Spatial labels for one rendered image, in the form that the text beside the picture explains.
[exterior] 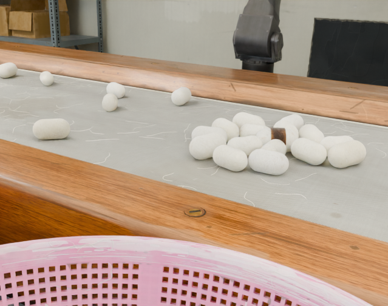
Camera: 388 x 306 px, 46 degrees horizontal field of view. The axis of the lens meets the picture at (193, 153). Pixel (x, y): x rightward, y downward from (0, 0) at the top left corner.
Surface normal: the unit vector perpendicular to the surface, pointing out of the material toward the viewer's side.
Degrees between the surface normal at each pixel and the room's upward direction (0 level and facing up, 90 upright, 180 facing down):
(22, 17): 80
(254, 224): 0
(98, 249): 75
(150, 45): 90
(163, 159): 0
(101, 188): 0
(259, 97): 45
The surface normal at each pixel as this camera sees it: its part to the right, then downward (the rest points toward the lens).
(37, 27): 0.82, 0.21
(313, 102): -0.33, -0.47
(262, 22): -0.39, -0.22
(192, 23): -0.46, 0.29
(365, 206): 0.03, -0.94
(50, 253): 0.26, 0.07
